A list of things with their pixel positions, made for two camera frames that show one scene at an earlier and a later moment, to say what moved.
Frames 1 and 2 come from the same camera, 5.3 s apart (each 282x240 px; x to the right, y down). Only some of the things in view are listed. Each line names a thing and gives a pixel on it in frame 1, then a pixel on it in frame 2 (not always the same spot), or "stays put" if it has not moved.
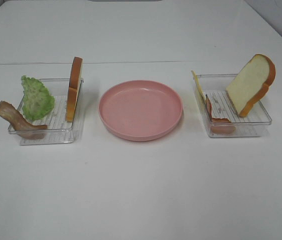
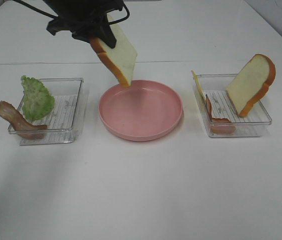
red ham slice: [219, 126] stays put
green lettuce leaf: [38, 102] stays put
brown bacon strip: [22, 126] stays put
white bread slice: [74, 88] to [122, 58]
